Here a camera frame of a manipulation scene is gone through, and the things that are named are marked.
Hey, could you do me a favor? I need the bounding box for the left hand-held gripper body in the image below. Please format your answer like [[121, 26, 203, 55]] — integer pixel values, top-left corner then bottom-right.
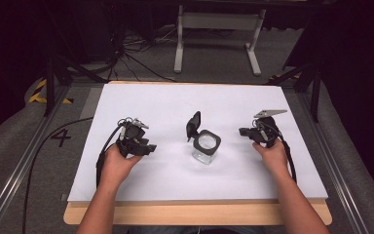
[[116, 117, 151, 159]]

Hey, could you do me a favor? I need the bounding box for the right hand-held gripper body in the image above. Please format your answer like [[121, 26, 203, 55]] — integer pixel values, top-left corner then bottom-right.
[[246, 109, 288, 149]]

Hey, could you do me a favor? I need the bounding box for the clear jar with black lid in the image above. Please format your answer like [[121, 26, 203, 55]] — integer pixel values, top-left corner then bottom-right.
[[185, 110, 222, 166]]

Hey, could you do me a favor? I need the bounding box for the person's right hand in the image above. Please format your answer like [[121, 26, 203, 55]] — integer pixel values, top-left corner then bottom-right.
[[251, 138, 290, 178]]

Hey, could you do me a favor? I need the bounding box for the person's left hand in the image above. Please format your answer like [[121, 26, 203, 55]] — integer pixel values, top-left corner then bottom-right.
[[99, 143, 144, 191]]

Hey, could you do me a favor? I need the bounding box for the white table mat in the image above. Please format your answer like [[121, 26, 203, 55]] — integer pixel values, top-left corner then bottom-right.
[[67, 83, 329, 203]]

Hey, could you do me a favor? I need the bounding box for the black tripod stand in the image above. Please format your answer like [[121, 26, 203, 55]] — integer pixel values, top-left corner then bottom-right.
[[42, 19, 108, 117], [266, 48, 325, 123]]

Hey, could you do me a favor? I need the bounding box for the yellow black hazard tape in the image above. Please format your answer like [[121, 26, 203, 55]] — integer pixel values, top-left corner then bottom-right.
[[28, 78, 74, 105]]

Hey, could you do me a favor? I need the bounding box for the grey metal stand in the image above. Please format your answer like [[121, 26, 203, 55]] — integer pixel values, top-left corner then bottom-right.
[[173, 4, 267, 77]]

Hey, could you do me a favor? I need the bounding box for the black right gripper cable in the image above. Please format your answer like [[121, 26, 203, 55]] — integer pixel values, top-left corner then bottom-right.
[[266, 121, 298, 183]]

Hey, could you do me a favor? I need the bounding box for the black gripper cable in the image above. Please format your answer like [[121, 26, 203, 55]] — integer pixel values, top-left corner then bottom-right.
[[266, 121, 298, 183], [21, 117, 125, 234]]

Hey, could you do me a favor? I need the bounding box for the aluminium floor rail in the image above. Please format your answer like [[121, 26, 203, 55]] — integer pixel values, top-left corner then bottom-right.
[[296, 92, 369, 234], [0, 85, 70, 234]]

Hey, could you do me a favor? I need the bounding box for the bundle of floor cables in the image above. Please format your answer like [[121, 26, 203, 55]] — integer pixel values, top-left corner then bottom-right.
[[106, 22, 179, 84]]

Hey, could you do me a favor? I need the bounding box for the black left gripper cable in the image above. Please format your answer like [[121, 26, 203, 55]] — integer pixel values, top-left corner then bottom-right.
[[21, 117, 125, 234]]

